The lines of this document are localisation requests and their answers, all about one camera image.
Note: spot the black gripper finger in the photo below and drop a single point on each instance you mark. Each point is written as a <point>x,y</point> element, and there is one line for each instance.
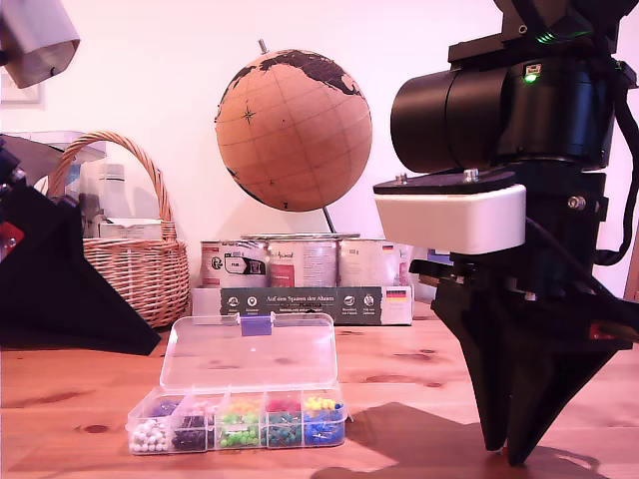
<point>55,299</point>

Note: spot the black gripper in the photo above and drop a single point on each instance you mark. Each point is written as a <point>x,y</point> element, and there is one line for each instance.
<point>559,239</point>

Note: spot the heap of purple pins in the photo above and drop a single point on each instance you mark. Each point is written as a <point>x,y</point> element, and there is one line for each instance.
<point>165,409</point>

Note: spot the heap of white pins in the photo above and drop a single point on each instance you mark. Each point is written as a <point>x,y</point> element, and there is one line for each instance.
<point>149,439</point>

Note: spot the heap of pink pins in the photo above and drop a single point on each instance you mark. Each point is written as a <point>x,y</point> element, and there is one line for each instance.
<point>205,408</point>

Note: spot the heap of black pins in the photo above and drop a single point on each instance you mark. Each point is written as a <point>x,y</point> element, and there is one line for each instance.
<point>192,440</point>

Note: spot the heap of yellow pins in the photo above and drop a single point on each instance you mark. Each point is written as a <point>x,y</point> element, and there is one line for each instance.
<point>319,403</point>

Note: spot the heap of blue pins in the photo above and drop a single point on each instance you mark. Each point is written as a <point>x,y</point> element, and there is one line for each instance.
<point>322,431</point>

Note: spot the heap of orange pins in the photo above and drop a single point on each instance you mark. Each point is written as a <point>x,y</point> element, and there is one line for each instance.
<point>245,405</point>

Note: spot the heap of light green pins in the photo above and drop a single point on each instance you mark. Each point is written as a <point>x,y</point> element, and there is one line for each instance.
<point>242,439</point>

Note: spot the heap of red pins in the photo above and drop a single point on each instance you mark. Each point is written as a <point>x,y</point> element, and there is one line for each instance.
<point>284,405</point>

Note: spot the heap of dark green pins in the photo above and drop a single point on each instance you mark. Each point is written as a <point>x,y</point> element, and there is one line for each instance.
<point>284,436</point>

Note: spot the white carton box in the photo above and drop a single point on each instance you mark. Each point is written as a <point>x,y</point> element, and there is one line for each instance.
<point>130,229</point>

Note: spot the white plastic bottle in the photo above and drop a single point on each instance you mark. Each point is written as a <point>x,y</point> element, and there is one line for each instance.
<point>115,199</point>

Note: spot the large clear water bottle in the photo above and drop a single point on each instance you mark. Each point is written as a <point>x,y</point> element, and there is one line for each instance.
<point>424,292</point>

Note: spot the clear plastic jar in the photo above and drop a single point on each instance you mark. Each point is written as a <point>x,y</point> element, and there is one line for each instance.
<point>90,164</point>

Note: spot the silver foil bag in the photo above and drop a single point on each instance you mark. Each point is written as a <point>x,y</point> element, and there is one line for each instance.
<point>30,147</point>

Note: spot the clear plastic pin organizer box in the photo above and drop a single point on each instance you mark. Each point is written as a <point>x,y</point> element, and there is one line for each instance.
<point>249,349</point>

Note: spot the cardboard tray with dark label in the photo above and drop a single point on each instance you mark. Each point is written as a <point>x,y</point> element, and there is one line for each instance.
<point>299,304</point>

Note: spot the cork globe on metal stand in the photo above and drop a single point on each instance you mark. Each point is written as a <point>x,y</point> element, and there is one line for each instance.
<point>294,135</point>

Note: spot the arm's pale camera box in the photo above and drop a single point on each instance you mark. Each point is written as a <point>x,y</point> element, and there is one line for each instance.
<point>449,219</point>
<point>35,40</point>

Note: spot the white wall light switch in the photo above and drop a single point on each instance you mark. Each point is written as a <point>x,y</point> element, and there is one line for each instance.
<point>27,97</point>

